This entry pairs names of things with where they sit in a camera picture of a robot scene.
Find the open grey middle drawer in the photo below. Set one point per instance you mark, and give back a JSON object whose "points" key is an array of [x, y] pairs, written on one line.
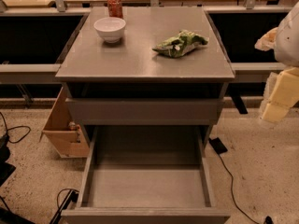
{"points": [[146, 175]]}

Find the brown cardboard box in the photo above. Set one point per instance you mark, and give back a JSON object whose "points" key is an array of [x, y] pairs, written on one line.
{"points": [[63, 132]]}

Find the grey drawer cabinet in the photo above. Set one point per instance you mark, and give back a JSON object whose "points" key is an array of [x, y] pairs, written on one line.
{"points": [[131, 69]]}

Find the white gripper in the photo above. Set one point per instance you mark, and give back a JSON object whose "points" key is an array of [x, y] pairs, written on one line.
{"points": [[289, 42]]}

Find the grey metal rail left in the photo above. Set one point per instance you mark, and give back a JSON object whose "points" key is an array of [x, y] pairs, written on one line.
{"points": [[28, 73]]}

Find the grey metal rail right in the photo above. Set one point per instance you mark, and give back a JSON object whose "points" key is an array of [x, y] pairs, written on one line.
{"points": [[255, 72]]}

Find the red soda can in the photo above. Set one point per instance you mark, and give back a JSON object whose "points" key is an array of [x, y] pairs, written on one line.
{"points": [[115, 8]]}

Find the black power adapter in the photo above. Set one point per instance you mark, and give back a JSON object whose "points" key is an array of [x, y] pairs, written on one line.
{"points": [[218, 145]]}

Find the white ceramic bowl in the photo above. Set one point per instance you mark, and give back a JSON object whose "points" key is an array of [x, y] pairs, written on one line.
{"points": [[110, 29]]}

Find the closed grey top drawer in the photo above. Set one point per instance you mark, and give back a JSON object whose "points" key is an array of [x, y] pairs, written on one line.
{"points": [[145, 111]]}

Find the grey metal rail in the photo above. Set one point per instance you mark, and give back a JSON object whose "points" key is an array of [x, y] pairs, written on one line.
{"points": [[28, 73], [255, 72]]}

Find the green jalapeno chip bag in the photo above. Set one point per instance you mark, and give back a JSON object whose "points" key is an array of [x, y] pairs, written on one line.
{"points": [[182, 43]]}

